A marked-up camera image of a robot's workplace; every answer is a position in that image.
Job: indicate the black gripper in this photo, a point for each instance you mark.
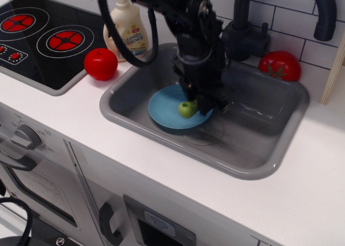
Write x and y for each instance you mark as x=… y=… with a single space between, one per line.
x=203 y=79

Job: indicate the green handled grey spatula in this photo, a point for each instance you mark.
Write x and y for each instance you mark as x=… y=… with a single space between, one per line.
x=188 y=108

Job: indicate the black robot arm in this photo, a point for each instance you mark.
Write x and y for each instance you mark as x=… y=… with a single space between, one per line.
x=200 y=59

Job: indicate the blue plate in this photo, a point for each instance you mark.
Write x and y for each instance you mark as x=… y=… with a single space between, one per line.
x=163 y=109

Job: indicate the grey toy sink basin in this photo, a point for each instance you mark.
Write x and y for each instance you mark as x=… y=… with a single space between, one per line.
x=248 y=141

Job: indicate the dark grey toy faucet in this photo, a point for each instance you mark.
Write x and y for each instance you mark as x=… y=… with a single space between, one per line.
x=241 y=41

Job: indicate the red toy tomato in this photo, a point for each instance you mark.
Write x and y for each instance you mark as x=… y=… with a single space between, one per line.
x=282 y=65

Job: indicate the cream detergent bottle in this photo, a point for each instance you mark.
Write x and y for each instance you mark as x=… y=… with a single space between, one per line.
x=127 y=21

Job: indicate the red toy apple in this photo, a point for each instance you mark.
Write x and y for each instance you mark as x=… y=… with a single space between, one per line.
x=101 y=64

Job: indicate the grey dishwasher control panel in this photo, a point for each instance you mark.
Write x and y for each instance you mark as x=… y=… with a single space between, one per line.
x=152 y=228

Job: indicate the wooden side panel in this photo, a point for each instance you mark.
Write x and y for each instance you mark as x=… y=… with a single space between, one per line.
x=334 y=72

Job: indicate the black toy stove top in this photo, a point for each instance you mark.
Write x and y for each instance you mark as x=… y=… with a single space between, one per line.
x=44 y=43

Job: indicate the grey oven knob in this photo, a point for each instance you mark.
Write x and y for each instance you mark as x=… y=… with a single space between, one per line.
x=26 y=138

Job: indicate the toy oven door window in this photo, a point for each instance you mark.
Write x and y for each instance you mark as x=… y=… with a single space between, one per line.
x=45 y=191

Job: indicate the dark grey cabinet handle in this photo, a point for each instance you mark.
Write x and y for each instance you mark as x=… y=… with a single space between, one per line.
x=105 y=214

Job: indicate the grey oven door handle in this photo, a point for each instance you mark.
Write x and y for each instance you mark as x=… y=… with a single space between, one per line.
x=16 y=157

